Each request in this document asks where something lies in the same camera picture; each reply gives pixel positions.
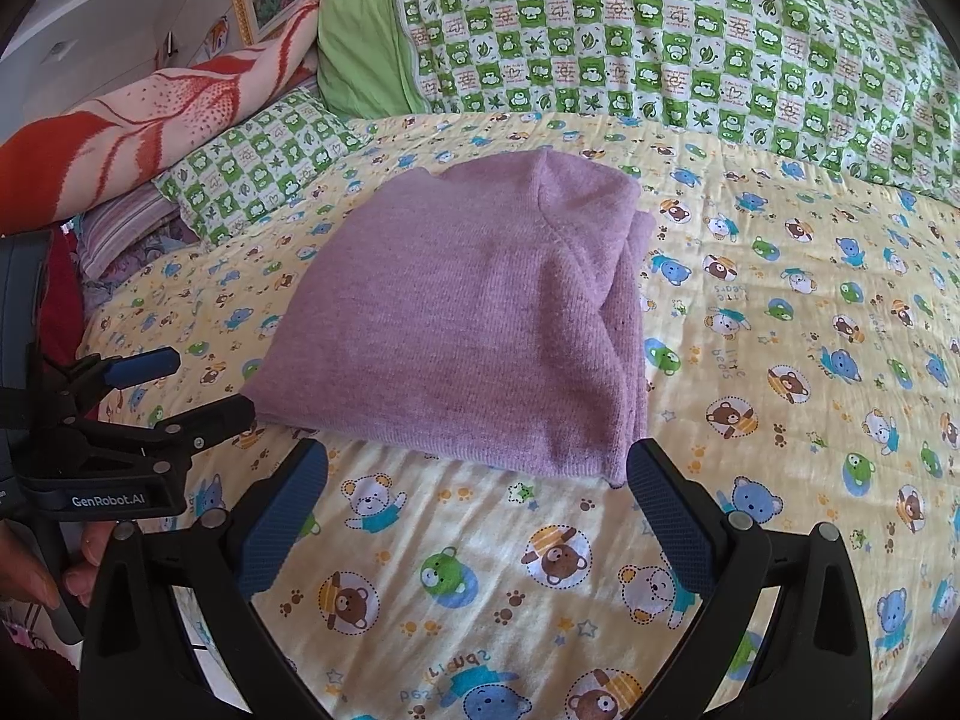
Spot yellow bear-print bed sheet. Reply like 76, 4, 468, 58
75, 109, 960, 720

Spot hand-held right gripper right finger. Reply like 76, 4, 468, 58
611, 436, 878, 720

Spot green checked quilt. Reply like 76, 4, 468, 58
394, 0, 960, 203

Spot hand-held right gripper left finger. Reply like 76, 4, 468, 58
79, 436, 346, 720

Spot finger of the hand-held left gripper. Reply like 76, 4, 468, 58
56, 346, 182, 406
75, 394, 260, 470

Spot plain green quilt lining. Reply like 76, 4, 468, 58
316, 0, 425, 119

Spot purple striped pillow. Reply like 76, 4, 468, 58
75, 184, 203, 282

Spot purple knit sweater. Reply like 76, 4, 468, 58
238, 148, 661, 488

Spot dark red cloth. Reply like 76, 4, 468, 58
41, 229, 91, 368

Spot green checked pillow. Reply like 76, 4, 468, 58
154, 86, 368, 245

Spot red patterned blanket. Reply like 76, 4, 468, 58
0, 0, 331, 237

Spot person's left hand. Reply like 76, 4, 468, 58
0, 519, 115, 612

